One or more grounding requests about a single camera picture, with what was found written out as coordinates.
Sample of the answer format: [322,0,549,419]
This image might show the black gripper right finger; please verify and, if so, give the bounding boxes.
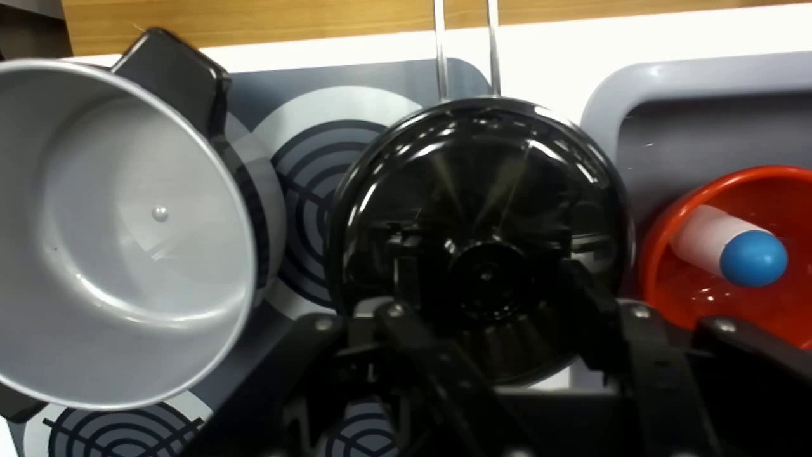
[555,258,812,457]

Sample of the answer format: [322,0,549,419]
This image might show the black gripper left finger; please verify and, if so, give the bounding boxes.
[199,300,543,457]

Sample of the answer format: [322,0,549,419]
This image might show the black pot lid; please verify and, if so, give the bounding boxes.
[324,100,635,385]

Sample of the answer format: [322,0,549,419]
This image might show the grey toy pot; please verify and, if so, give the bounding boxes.
[0,28,284,423]

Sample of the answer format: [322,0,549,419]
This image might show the red bowl in sink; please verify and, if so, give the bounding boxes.
[638,165,812,350]

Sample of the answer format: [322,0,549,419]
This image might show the toy play kitchen unit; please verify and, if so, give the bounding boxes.
[0,4,812,457]

